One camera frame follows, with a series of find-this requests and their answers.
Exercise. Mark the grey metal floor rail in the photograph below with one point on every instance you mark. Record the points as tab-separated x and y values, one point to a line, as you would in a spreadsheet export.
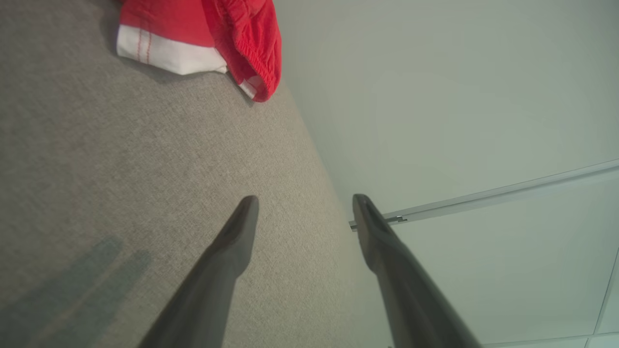
508	191

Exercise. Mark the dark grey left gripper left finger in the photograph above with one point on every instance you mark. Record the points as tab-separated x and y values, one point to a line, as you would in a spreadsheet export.
213	280

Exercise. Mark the red shorts with white stripe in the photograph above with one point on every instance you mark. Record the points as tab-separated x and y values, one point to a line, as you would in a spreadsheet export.
184	24

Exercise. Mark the grey fabric sofa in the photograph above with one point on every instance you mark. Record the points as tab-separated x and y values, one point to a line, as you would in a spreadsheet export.
121	169

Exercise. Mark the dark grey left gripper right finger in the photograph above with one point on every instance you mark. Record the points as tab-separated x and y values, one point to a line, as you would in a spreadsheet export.
406	290

